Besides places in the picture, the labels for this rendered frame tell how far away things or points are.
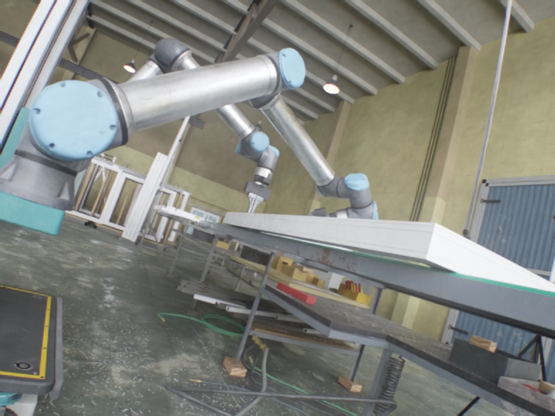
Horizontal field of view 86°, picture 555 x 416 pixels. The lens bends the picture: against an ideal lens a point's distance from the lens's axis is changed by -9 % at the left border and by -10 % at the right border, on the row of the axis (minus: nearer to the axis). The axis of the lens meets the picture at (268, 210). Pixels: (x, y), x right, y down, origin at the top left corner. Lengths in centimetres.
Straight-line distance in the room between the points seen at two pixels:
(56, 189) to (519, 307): 94
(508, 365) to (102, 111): 149
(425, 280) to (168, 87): 68
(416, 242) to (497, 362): 91
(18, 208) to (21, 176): 7
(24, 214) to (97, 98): 32
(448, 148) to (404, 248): 902
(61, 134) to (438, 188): 895
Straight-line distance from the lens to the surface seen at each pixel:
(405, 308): 879
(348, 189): 132
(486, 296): 64
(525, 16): 1086
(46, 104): 69
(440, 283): 69
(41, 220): 86
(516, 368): 156
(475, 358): 155
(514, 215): 832
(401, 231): 71
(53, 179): 87
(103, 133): 70
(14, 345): 111
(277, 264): 337
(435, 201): 914
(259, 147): 147
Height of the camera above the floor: 79
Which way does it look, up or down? 7 degrees up
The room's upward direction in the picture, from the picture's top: 19 degrees clockwise
